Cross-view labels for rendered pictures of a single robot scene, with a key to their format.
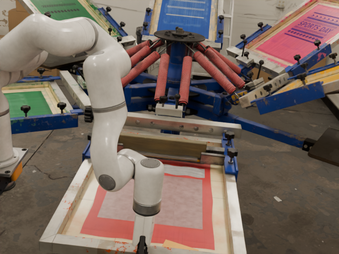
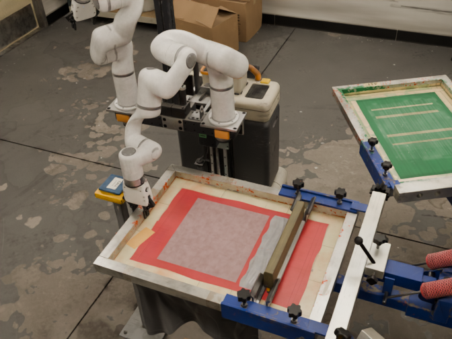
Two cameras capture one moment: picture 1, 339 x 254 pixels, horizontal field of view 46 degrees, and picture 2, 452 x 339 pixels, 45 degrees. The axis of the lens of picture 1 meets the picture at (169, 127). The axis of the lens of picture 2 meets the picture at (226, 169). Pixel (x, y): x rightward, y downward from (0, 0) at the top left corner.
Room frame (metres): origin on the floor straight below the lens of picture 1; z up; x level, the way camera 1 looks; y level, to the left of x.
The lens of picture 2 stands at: (1.78, -1.23, 2.39)
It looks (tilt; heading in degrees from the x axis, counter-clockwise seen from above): 39 degrees down; 113
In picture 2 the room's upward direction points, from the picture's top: 4 degrees counter-clockwise
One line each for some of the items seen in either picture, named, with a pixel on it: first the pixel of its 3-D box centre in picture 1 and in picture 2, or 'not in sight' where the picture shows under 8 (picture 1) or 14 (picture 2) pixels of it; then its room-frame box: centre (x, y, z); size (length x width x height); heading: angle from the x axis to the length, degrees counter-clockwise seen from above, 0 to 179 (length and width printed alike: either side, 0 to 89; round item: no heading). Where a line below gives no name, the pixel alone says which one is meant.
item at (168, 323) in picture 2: not in sight; (198, 318); (1.18, -0.18, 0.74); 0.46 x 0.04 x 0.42; 178
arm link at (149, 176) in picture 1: (137, 174); (140, 158); (0.89, 0.07, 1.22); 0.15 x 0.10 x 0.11; 71
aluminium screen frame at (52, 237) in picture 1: (156, 183); (231, 238); (1.24, 0.03, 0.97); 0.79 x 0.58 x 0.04; 178
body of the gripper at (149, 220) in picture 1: (145, 220); (136, 190); (0.87, 0.04, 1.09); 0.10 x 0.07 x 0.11; 178
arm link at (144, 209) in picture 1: (147, 200); (135, 177); (0.87, 0.04, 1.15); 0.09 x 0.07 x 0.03; 178
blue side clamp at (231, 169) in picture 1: (228, 159); (268, 318); (1.47, -0.26, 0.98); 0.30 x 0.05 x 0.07; 178
